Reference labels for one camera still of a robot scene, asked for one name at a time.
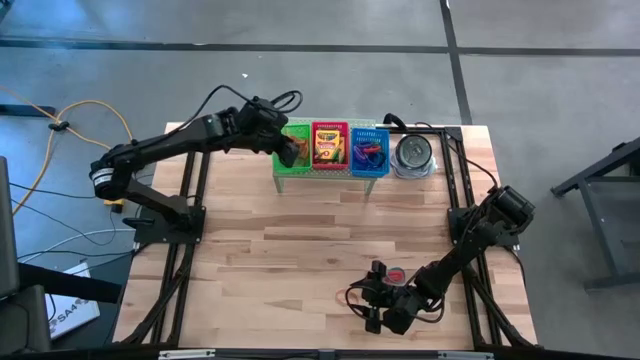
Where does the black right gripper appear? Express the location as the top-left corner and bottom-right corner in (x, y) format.
(357, 260), (396, 335)

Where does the yellow green crayon box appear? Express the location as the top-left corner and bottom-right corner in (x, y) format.
(314, 128), (342, 162)

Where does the green plastic basket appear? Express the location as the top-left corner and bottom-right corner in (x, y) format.
(272, 123), (313, 175)

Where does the red plastic basket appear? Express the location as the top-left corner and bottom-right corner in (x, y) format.
(310, 121), (351, 172)

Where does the pale green metal shelf riser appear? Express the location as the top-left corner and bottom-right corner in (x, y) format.
(271, 116), (379, 196)

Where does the blue plastic basket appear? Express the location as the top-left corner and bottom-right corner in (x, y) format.
(349, 127), (391, 179)

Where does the black metal table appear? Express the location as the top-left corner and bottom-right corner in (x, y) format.
(551, 135), (640, 291)

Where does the black beam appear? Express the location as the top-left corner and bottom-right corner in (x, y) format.
(18, 262), (124, 304)

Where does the black floor bar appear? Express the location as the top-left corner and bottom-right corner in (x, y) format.
(0, 103), (56, 118)

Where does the white cardboard box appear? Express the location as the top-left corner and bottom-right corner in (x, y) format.
(44, 262), (101, 340)

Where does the dark grey cabinet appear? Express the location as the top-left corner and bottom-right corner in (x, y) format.
(0, 155), (54, 354)

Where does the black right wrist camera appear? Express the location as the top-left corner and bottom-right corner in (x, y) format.
(382, 297), (416, 336)

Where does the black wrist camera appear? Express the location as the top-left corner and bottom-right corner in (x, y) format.
(238, 97), (282, 124)
(382, 297), (416, 336)

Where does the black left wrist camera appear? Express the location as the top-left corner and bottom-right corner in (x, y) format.
(238, 97), (282, 124)

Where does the black frame clamp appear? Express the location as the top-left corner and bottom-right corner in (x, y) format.
(382, 112), (407, 132)

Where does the silver metal bracket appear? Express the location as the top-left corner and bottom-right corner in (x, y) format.
(158, 349), (216, 360)
(437, 350), (495, 360)

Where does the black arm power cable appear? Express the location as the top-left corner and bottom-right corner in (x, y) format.
(414, 121), (501, 191)

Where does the white floor cable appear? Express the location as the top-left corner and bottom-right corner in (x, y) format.
(18, 227), (137, 264)

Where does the yellow extension cord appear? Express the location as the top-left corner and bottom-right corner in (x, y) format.
(0, 84), (136, 216)

